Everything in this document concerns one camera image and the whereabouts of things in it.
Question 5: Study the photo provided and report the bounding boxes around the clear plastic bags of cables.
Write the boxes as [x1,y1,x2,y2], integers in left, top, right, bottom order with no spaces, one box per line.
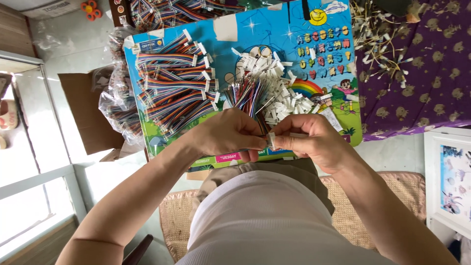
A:
[97,25,146,146]

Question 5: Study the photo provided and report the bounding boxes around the bundle of loose rainbow wires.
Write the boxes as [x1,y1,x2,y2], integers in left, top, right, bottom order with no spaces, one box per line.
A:
[222,77,274,136]

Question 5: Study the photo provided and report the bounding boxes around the brown cardboard sheet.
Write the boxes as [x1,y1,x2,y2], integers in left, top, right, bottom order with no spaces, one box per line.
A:
[58,66,126,163]

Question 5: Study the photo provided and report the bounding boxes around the glass door with white frame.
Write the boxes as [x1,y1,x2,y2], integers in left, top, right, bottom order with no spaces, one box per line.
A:
[0,50,88,259]

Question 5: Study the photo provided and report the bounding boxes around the blue cartoon printed board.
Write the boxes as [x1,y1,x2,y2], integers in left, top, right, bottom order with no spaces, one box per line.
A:
[123,0,364,172]

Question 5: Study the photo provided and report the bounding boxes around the rainbow ribbon cable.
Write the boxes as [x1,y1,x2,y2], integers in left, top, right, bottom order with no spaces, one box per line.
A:
[235,134,274,154]

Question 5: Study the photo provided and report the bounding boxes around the beige slipper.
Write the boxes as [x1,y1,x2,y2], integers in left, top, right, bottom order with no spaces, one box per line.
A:
[0,99,18,132]

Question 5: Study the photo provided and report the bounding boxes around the woven straw mat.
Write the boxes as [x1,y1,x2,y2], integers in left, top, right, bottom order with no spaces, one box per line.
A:
[158,171,427,263]

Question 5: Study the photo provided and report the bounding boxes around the pile of finished rainbow cables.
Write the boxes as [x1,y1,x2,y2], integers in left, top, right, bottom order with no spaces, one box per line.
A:
[135,29,222,140]

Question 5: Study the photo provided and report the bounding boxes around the person's right hand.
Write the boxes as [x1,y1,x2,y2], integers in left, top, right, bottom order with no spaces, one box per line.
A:
[270,113,356,174]

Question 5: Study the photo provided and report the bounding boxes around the heap of scrap wire offcuts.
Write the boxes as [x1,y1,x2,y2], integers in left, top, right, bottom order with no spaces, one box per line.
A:
[350,0,424,92]

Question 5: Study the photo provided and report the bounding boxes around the grey cardboard carton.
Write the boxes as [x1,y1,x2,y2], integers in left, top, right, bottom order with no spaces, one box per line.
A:
[20,0,84,20]

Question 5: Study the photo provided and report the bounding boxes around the pile of white connector housings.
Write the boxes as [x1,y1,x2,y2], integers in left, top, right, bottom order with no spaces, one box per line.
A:
[231,47,334,126]

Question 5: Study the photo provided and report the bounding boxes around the dark wooden furniture leg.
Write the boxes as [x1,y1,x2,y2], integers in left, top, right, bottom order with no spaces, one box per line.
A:
[121,234,154,265]

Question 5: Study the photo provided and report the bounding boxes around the person's left hand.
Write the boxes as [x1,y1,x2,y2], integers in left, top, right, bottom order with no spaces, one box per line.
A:
[188,108,266,163]

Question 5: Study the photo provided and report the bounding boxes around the person's khaki shorts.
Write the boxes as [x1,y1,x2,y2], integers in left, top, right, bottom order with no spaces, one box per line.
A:
[189,158,336,222]

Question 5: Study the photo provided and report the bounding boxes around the heap of bundled rainbow cables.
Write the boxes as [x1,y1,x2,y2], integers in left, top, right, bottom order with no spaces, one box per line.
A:
[127,0,248,33]

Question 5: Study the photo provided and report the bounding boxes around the purple patterned cloth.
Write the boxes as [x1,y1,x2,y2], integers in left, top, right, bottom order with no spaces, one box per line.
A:
[349,0,471,143]

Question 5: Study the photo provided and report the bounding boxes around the person's white shirt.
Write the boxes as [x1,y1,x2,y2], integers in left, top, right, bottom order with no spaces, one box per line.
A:
[176,170,399,265]

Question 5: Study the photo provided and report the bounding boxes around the orange plastic toy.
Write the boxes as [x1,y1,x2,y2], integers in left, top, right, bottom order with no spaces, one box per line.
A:
[80,0,103,22]

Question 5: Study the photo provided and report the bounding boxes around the white paper label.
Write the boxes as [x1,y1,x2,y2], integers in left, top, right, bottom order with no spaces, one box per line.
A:
[320,107,344,133]

